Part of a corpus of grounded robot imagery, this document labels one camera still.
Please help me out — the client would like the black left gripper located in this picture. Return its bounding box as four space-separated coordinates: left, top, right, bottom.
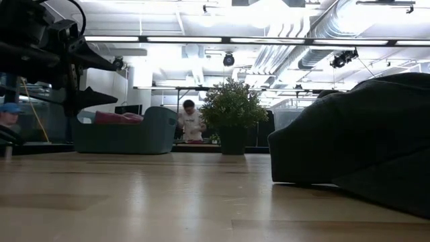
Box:
50 19 119 117

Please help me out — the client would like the maroon baseball cap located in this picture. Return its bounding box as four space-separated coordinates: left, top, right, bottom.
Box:
93 110 127 124

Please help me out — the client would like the black computer monitor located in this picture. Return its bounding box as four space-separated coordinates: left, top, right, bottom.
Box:
114 104 143 116

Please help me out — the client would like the teal plastic bin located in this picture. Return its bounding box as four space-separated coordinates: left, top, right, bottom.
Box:
71 106 178 155

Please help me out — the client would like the blue cap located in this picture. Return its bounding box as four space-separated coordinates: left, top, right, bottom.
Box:
0 102 24 114

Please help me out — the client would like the person seated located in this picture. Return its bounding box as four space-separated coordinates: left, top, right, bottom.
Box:
0 102 26 146

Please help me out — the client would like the person standing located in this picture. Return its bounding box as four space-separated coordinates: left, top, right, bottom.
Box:
177 99 208 144

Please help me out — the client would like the green potted plant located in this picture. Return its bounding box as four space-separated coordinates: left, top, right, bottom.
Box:
200 77 269 156

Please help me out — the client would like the black cabinet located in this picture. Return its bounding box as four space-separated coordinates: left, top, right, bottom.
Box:
245 110 275 148

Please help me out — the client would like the clear plastic bin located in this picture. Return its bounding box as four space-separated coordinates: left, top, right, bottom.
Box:
270 99 320 132

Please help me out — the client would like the black hanging ceiling device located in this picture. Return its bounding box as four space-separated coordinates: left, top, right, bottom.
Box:
329 49 359 69

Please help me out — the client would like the black baseball cap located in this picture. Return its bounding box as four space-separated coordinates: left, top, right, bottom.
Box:
267 72 430 219

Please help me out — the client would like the yellow cable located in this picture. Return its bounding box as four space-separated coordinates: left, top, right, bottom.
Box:
19 77 50 144

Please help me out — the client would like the black aluminium table frame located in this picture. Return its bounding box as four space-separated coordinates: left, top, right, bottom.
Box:
0 141 270 156

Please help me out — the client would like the silver ventilation duct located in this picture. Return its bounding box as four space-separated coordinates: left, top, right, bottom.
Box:
297 0 367 71

